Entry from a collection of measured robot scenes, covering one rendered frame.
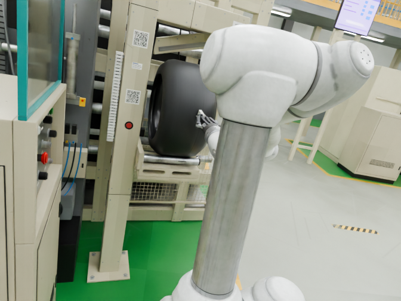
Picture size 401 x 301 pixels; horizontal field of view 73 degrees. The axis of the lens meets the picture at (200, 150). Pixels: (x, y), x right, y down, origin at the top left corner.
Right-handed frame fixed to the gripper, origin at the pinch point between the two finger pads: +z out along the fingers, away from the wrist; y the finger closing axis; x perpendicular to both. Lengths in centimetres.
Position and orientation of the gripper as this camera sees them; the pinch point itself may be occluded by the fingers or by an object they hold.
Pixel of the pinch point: (201, 114)
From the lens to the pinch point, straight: 135.9
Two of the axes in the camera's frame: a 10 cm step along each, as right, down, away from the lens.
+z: -2.6, -5.1, 8.2
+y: -9.3, -0.9, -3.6
